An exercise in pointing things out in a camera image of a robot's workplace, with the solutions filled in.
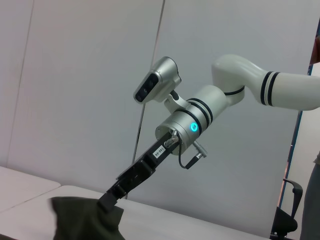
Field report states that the right gripper cable with plugs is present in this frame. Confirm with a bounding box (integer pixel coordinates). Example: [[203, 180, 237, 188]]
[[164, 130, 210, 171]]

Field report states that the person in grey trousers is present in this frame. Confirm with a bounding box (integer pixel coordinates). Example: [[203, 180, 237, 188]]
[[299, 149, 320, 240]]

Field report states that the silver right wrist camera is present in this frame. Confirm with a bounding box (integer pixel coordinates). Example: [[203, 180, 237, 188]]
[[133, 56, 189, 113]]

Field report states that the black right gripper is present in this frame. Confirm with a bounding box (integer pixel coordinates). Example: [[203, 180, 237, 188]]
[[96, 131, 181, 214]]

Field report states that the blue partition edge strip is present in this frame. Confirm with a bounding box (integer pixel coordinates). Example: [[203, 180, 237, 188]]
[[274, 109, 304, 210]]

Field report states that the dark green printed t-shirt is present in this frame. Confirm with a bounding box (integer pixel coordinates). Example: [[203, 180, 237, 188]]
[[48, 196, 126, 240]]

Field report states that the black office chair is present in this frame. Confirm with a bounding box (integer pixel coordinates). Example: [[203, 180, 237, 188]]
[[269, 178, 305, 240]]

